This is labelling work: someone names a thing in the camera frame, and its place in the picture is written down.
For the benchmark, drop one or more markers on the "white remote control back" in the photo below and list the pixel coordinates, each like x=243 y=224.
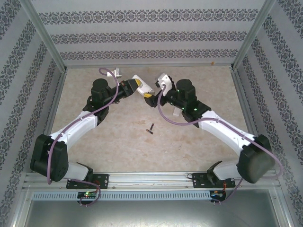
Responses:
x=145 y=88

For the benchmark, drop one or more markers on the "aluminium side rail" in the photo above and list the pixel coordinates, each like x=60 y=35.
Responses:
x=250 y=118
x=52 y=113

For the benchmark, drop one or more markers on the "aluminium mounting rail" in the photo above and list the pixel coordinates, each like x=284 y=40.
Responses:
x=151 y=180

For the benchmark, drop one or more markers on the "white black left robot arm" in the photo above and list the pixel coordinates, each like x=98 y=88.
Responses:
x=75 y=127

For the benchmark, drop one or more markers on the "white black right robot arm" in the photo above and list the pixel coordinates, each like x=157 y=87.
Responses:
x=225 y=132

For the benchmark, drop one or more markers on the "aluminium back rail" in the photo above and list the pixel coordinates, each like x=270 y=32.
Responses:
x=142 y=65

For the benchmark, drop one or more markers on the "grey metal sheet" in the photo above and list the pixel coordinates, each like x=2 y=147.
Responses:
x=151 y=215

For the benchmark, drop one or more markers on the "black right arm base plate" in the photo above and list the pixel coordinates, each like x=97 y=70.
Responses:
x=200 y=180

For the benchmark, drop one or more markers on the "small circuit board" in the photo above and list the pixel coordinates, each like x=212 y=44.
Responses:
x=217 y=193
x=87 y=194

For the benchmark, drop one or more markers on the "aluminium frame post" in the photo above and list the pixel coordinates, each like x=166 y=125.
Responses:
x=252 y=35
x=46 y=35

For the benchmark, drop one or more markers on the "small black battery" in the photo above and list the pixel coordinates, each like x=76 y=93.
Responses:
x=152 y=126
x=149 y=132

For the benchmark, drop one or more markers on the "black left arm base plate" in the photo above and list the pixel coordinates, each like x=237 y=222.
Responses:
x=101 y=180

